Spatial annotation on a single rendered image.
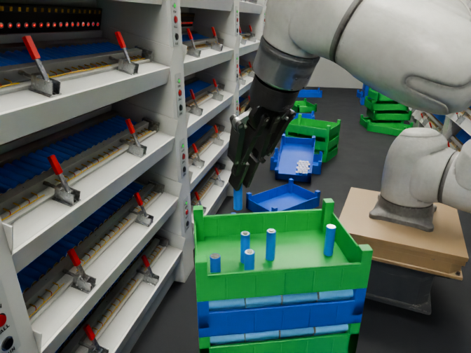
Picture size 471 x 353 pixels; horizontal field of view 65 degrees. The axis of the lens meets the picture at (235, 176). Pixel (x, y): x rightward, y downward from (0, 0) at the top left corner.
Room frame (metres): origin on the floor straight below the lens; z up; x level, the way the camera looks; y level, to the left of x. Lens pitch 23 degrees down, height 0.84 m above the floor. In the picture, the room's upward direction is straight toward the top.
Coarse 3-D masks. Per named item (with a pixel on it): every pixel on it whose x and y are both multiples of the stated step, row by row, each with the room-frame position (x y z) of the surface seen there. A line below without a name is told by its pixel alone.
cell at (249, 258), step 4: (248, 252) 0.53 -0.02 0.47; (252, 252) 0.54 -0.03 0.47; (244, 256) 0.54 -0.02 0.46; (248, 256) 0.53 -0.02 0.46; (252, 256) 0.53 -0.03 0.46; (244, 260) 0.54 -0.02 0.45; (248, 260) 0.53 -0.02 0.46; (252, 260) 0.53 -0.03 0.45; (244, 264) 0.54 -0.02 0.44; (248, 264) 0.53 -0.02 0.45; (252, 264) 0.53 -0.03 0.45; (244, 268) 0.54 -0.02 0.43; (248, 268) 0.53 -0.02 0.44; (252, 268) 0.53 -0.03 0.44
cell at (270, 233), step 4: (272, 228) 0.62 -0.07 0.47; (268, 232) 0.60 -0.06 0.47; (272, 232) 0.60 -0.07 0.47; (268, 236) 0.60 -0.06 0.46; (272, 236) 0.60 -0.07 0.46; (268, 240) 0.60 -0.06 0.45; (272, 240) 0.60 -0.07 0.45; (268, 244) 0.60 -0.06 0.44; (272, 244) 0.60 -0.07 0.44; (268, 248) 0.60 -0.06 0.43; (272, 248) 0.60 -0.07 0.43; (268, 252) 0.60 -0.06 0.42; (272, 252) 0.60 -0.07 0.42; (268, 256) 0.60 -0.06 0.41; (272, 256) 0.60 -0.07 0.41; (268, 260) 0.60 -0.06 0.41; (272, 260) 0.60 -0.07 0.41
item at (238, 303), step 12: (216, 300) 0.50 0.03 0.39; (228, 300) 0.51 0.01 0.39; (240, 300) 0.51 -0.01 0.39; (252, 300) 0.51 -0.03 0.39; (264, 300) 0.51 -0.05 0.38; (276, 300) 0.51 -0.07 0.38; (288, 300) 0.51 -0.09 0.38; (300, 300) 0.52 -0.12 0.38; (312, 300) 0.53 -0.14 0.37; (324, 300) 0.53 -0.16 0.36
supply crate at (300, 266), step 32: (224, 224) 0.69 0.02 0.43; (256, 224) 0.70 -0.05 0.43; (288, 224) 0.71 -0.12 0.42; (320, 224) 0.72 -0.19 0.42; (224, 256) 0.61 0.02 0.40; (256, 256) 0.61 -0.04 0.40; (288, 256) 0.61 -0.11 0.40; (320, 256) 0.61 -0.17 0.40; (352, 256) 0.59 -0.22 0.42; (224, 288) 0.49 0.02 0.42; (256, 288) 0.50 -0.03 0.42; (288, 288) 0.51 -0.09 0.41; (320, 288) 0.51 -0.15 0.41; (352, 288) 0.52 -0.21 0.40
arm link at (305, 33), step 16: (272, 0) 0.53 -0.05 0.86; (288, 0) 0.50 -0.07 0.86; (304, 0) 0.49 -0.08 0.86; (320, 0) 0.48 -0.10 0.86; (336, 0) 0.47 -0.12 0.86; (352, 0) 0.47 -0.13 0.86; (272, 16) 0.53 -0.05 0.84; (288, 16) 0.51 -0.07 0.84; (304, 16) 0.49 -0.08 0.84; (320, 16) 0.48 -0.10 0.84; (336, 16) 0.47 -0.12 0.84; (272, 32) 0.53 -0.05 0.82; (288, 32) 0.51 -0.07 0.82; (304, 32) 0.49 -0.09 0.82; (320, 32) 0.48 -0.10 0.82; (336, 32) 0.47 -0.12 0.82; (288, 48) 0.52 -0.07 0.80; (304, 48) 0.51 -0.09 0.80; (320, 48) 0.49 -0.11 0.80
